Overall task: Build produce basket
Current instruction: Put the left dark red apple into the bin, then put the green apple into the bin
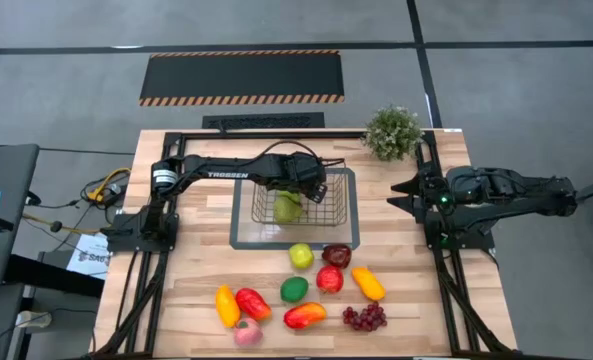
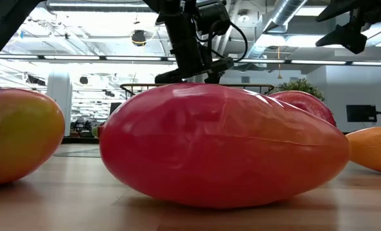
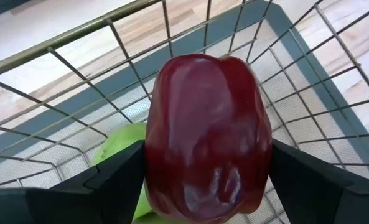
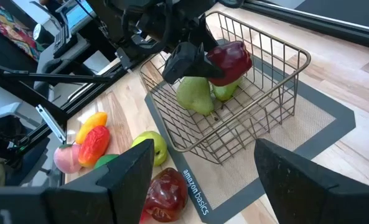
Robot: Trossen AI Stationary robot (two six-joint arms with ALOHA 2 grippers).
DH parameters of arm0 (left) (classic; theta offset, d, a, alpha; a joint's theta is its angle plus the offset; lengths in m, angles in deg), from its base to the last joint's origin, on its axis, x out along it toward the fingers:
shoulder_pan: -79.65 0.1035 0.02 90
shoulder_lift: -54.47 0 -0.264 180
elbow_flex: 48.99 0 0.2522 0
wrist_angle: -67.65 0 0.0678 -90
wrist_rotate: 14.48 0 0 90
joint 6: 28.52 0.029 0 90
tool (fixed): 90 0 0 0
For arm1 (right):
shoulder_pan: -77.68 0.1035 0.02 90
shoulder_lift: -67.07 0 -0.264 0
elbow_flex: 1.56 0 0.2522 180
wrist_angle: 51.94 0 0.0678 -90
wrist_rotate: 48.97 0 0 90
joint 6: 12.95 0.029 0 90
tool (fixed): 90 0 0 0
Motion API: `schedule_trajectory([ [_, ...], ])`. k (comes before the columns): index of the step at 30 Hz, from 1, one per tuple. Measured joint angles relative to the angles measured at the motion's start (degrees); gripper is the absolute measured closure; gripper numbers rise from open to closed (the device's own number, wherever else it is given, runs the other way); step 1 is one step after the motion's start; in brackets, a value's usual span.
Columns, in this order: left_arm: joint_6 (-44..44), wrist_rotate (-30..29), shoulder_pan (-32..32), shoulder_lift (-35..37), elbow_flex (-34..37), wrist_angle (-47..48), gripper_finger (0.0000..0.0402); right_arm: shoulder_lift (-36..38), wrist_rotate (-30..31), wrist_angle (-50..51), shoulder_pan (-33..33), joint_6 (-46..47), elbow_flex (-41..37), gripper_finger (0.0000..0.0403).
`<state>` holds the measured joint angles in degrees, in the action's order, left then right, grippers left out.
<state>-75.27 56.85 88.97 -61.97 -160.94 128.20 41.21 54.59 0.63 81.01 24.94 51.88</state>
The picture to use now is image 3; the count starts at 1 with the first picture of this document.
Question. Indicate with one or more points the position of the green apple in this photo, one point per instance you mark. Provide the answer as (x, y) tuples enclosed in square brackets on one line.
[(119, 140)]

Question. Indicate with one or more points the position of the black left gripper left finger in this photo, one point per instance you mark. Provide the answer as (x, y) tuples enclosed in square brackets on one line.
[(63, 205)]

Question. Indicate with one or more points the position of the green pear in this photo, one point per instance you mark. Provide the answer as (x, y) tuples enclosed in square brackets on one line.
[(153, 219)]

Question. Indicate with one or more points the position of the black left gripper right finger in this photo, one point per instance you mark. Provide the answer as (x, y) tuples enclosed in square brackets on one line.
[(327, 202)]

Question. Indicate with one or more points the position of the dark red bell pepper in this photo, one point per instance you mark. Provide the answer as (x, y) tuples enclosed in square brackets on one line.
[(206, 133)]

